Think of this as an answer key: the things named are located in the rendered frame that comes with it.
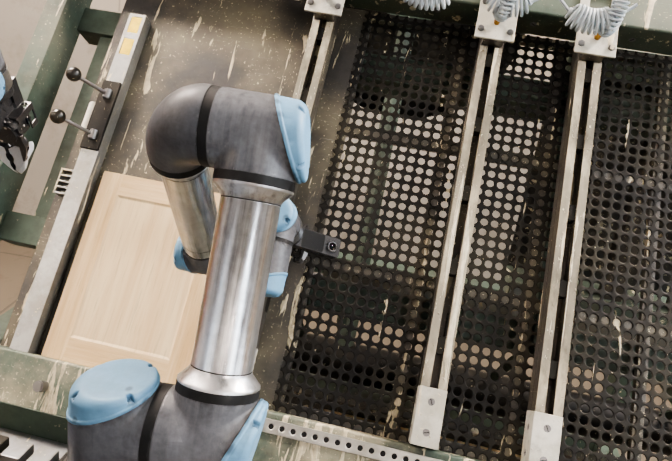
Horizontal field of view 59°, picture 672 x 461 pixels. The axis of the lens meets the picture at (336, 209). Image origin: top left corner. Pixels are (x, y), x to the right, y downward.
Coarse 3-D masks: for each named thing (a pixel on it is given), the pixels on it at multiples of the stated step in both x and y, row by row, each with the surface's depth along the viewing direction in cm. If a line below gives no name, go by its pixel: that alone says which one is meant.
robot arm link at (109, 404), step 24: (120, 360) 85; (96, 384) 80; (120, 384) 80; (144, 384) 80; (168, 384) 83; (72, 408) 78; (96, 408) 76; (120, 408) 77; (144, 408) 79; (72, 432) 79; (96, 432) 77; (120, 432) 77; (144, 432) 77; (72, 456) 80; (96, 456) 78; (120, 456) 78; (144, 456) 78
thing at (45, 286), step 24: (144, 24) 169; (120, 48) 166; (120, 72) 164; (120, 96) 163; (96, 168) 158; (72, 192) 155; (72, 216) 153; (48, 240) 151; (72, 240) 153; (48, 264) 150; (48, 288) 148; (24, 312) 146; (48, 312) 149; (24, 336) 145
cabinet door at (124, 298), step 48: (144, 192) 156; (96, 240) 153; (144, 240) 152; (96, 288) 150; (144, 288) 149; (192, 288) 148; (48, 336) 147; (96, 336) 146; (144, 336) 145; (192, 336) 144
